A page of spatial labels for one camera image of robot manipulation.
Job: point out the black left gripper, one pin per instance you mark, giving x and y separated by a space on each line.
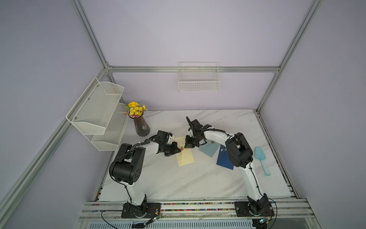
174 149

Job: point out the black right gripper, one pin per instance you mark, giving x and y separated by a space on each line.
188 143

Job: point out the pale yellow envelope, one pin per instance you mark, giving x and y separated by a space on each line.
185 157

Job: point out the light teal envelope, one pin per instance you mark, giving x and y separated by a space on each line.
210 148

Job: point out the dark blue envelope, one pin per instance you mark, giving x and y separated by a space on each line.
223 158

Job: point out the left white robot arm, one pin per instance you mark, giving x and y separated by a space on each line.
127 166

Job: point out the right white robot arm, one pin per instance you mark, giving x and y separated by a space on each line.
240 155

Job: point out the purple ribbed glass vase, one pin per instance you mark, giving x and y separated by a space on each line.
141 126

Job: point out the yellow flower bouquet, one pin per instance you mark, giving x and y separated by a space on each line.
135 109

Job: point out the small teal plastic tool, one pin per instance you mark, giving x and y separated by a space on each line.
260 155

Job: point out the white mesh two-tier shelf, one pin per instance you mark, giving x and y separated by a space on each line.
99 115

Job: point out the white wire wall basket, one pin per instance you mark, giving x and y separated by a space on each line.
199 77

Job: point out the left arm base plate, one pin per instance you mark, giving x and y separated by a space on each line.
146 210

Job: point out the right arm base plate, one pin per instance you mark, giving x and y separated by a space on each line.
252 209

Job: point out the aluminium mounting rail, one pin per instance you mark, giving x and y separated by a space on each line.
284 213

